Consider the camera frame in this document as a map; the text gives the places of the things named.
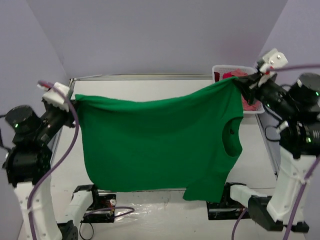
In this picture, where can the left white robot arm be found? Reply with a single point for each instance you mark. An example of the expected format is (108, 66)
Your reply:
(28, 169)

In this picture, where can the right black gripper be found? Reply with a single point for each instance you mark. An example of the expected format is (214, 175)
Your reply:
(251, 85)

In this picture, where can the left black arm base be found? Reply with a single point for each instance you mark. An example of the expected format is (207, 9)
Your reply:
(99, 201)

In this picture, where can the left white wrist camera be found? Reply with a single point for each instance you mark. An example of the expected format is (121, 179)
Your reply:
(56, 94)

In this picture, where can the red t shirt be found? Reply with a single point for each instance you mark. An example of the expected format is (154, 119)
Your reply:
(217, 76)

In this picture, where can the green t shirt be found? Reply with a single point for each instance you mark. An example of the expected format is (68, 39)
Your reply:
(190, 142)

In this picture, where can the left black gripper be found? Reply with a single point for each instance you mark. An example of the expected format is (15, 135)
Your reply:
(69, 118)

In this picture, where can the white plastic basket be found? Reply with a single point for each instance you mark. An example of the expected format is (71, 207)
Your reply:
(241, 71)

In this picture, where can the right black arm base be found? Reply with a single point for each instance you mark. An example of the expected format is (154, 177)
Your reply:
(226, 208)

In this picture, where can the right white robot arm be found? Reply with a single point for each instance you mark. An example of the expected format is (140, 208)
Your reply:
(298, 114)

